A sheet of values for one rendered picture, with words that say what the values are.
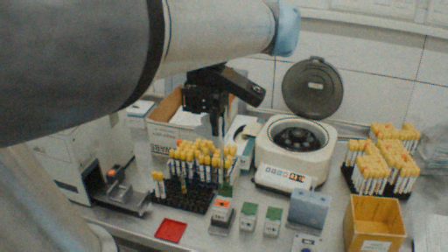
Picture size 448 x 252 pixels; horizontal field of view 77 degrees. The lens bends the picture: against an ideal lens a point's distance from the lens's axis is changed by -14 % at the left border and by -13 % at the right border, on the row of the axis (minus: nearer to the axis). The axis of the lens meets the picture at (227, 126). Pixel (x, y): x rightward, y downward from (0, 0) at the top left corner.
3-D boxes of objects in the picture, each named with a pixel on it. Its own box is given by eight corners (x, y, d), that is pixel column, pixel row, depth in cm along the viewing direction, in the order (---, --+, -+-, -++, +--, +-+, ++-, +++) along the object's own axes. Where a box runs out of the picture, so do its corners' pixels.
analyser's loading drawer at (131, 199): (82, 198, 90) (78, 185, 87) (94, 184, 96) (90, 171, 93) (141, 215, 85) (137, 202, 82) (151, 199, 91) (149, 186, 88)
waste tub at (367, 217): (344, 257, 75) (354, 232, 70) (341, 219, 86) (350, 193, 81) (394, 262, 73) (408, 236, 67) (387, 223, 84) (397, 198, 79)
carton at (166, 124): (149, 155, 112) (143, 117, 104) (181, 115, 135) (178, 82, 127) (216, 168, 106) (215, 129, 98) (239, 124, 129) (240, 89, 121)
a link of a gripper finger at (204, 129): (197, 144, 73) (196, 108, 69) (222, 148, 72) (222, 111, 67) (192, 151, 71) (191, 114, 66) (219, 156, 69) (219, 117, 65)
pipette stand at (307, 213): (284, 226, 85) (289, 199, 80) (291, 208, 90) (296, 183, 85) (320, 236, 81) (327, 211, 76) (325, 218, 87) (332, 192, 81)
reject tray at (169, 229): (154, 236, 82) (153, 234, 81) (164, 219, 87) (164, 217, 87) (178, 243, 80) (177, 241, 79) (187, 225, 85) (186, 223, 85)
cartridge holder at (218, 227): (207, 232, 83) (206, 223, 81) (218, 209, 91) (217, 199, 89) (227, 237, 82) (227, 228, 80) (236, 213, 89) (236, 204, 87)
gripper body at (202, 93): (194, 98, 72) (192, 46, 66) (232, 102, 70) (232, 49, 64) (182, 115, 66) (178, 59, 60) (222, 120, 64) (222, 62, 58)
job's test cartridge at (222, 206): (213, 223, 84) (212, 207, 81) (218, 211, 88) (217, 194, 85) (227, 227, 83) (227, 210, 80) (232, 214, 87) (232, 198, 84)
